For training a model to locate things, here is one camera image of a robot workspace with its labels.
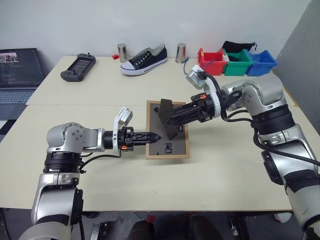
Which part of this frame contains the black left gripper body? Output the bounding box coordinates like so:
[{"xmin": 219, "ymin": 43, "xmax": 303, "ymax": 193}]
[{"xmin": 117, "ymin": 126, "xmax": 136, "ymax": 152}]

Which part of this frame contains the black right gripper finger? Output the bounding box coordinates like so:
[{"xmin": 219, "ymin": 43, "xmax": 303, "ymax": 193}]
[
  {"xmin": 172, "ymin": 101, "xmax": 201, "ymax": 117},
  {"xmin": 165, "ymin": 111, "xmax": 202, "ymax": 127}
]

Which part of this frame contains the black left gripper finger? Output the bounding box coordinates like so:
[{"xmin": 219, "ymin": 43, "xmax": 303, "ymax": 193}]
[
  {"xmin": 134, "ymin": 137, "xmax": 162, "ymax": 146},
  {"xmin": 134, "ymin": 131, "xmax": 162, "ymax": 139}
]

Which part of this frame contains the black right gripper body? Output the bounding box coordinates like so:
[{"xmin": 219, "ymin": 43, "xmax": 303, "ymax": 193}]
[{"xmin": 191, "ymin": 93, "xmax": 216, "ymax": 123}]

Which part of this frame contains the wooden picture frame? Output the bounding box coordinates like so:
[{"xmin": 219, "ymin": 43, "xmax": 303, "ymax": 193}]
[{"xmin": 145, "ymin": 98, "xmax": 191, "ymax": 160}]

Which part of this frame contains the red plastic storage bin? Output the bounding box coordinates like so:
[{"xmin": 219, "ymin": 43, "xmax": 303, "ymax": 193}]
[{"xmin": 197, "ymin": 47, "xmax": 226, "ymax": 77}]

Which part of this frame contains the green plastic storage bin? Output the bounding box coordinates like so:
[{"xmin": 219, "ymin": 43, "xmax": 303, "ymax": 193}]
[{"xmin": 222, "ymin": 48, "xmax": 254, "ymax": 77}]

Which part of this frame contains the steel cup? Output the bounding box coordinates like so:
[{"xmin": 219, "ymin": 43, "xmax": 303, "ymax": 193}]
[
  {"xmin": 175, "ymin": 42, "xmax": 187, "ymax": 64},
  {"xmin": 117, "ymin": 43, "xmax": 129, "ymax": 64}
]

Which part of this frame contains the black and white sneaker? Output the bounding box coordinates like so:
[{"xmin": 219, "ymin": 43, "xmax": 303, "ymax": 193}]
[{"xmin": 120, "ymin": 44, "xmax": 169, "ymax": 77}]

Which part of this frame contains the blue plastic storage bin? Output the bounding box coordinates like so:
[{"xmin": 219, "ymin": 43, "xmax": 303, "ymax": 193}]
[{"xmin": 245, "ymin": 49, "xmax": 279, "ymax": 77}]

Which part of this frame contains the black handheld game console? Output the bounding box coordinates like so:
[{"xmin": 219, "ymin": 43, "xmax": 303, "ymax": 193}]
[{"xmin": 60, "ymin": 52, "xmax": 97, "ymax": 83}]

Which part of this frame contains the dark rounded shape red cap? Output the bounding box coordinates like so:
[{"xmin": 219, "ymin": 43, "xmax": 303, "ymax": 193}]
[{"xmin": 129, "ymin": 215, "xmax": 156, "ymax": 240}]

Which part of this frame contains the grey open laptop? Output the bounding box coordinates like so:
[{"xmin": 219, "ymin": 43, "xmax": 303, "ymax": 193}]
[{"xmin": 0, "ymin": 47, "xmax": 47, "ymax": 121}]

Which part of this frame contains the white and red shoe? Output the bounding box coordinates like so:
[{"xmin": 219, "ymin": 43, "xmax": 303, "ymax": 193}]
[{"xmin": 274, "ymin": 211, "xmax": 292, "ymax": 224}]

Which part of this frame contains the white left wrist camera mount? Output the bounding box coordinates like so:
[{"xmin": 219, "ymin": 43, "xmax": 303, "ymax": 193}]
[{"xmin": 112, "ymin": 107, "xmax": 134, "ymax": 152}]

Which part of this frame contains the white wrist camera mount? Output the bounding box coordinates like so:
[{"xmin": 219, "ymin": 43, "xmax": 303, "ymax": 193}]
[
  {"xmin": 185, "ymin": 64, "xmax": 222, "ymax": 118},
  {"xmin": 112, "ymin": 107, "xmax": 134, "ymax": 152}
]

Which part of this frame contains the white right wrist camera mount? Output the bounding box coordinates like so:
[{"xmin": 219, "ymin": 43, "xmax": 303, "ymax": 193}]
[{"xmin": 185, "ymin": 64, "xmax": 222, "ymax": 118}]

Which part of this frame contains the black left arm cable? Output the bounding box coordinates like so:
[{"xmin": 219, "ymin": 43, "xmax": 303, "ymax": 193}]
[{"xmin": 78, "ymin": 150, "xmax": 123, "ymax": 175}]

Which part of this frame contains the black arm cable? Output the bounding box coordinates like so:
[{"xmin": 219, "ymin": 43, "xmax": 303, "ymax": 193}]
[
  {"xmin": 201, "ymin": 71, "xmax": 320, "ymax": 167},
  {"xmin": 78, "ymin": 150, "xmax": 123, "ymax": 175}
]

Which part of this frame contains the black drawstring pouch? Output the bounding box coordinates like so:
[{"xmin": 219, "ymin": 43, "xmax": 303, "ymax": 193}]
[{"xmin": 221, "ymin": 40, "xmax": 258, "ymax": 54}]

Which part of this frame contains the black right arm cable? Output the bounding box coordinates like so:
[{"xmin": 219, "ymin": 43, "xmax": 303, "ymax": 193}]
[{"xmin": 201, "ymin": 71, "xmax": 320, "ymax": 167}]

